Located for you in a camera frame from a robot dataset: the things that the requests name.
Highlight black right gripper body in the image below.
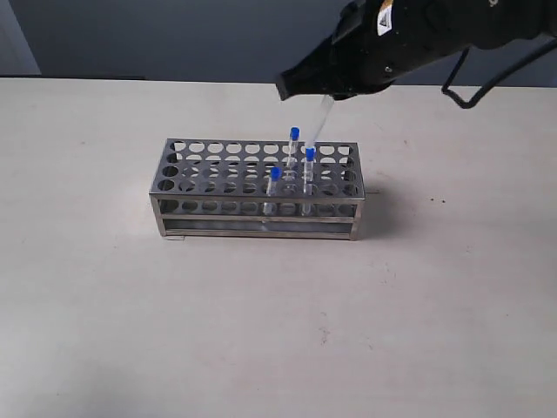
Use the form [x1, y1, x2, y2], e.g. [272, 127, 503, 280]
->
[332, 1, 556, 95]

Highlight blue capped tube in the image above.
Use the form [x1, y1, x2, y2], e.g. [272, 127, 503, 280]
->
[305, 95, 335, 148]
[263, 166, 282, 216]
[301, 147, 316, 216]
[285, 126, 300, 181]

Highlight blue capped tube back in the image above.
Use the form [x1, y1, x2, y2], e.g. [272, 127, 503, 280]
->
[285, 126, 300, 181]

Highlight stainless steel test tube rack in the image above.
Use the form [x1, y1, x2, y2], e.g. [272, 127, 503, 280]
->
[149, 138, 366, 240]

